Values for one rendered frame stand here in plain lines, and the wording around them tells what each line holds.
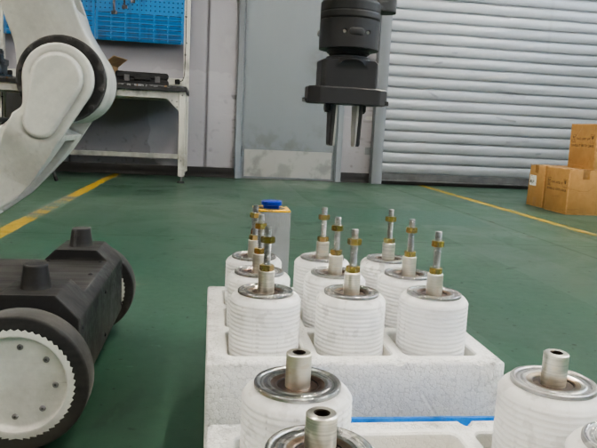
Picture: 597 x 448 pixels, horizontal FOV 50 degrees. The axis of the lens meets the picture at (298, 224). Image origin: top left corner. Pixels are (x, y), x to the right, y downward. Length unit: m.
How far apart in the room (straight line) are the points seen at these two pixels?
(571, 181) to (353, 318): 3.79
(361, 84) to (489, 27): 5.57
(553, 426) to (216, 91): 5.51
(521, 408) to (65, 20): 0.90
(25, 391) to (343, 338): 0.46
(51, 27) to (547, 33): 5.91
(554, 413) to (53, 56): 0.88
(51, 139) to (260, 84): 4.92
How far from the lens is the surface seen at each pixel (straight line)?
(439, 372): 0.87
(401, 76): 6.17
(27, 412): 1.02
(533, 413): 0.61
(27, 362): 1.00
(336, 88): 0.94
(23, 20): 1.18
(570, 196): 4.57
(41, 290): 1.05
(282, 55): 6.01
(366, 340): 0.86
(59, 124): 1.11
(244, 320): 0.84
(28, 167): 1.16
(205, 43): 5.99
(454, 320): 0.89
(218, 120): 5.95
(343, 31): 0.94
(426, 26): 6.27
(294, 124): 5.99
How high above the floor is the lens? 0.47
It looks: 8 degrees down
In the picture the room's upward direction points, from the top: 3 degrees clockwise
